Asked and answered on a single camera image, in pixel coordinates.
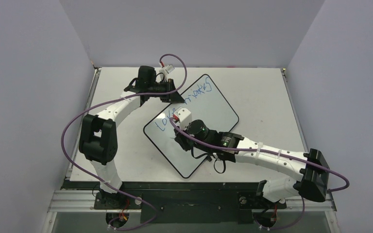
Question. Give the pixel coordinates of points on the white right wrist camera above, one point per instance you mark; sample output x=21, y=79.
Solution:
x=182, y=117

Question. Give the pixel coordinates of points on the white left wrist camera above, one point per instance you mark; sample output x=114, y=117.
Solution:
x=165, y=71

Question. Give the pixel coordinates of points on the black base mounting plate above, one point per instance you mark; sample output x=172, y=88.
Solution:
x=181, y=202

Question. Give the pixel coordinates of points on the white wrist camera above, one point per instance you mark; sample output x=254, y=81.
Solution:
x=182, y=117
x=165, y=71

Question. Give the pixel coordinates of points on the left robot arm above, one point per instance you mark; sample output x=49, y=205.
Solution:
x=98, y=139

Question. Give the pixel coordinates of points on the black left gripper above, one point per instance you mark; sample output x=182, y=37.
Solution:
x=169, y=84

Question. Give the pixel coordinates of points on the black framed whiteboard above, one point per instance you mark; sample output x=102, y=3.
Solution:
x=209, y=110

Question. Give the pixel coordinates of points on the aluminium frame rail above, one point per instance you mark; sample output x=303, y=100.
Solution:
x=82, y=201

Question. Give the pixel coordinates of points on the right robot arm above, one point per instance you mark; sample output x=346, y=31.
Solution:
x=306, y=173

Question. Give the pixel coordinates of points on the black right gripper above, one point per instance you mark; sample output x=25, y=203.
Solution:
x=182, y=140

